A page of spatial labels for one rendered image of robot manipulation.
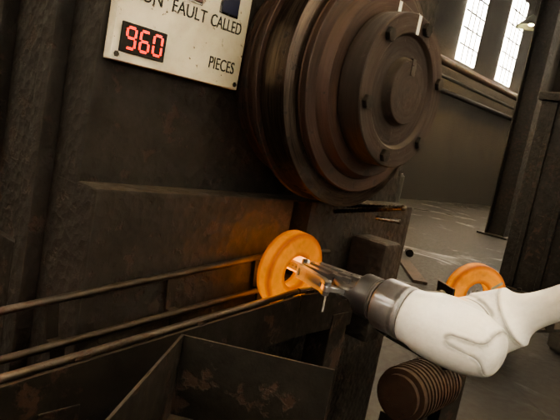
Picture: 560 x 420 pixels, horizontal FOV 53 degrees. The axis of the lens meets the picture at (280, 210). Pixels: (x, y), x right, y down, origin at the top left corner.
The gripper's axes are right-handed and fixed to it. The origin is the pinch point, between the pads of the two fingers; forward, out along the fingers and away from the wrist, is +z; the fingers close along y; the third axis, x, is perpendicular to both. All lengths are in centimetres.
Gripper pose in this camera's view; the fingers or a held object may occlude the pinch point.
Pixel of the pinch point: (292, 261)
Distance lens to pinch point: 109.6
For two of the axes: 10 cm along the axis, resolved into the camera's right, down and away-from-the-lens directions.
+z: -7.2, -2.8, 6.4
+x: 2.2, -9.6, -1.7
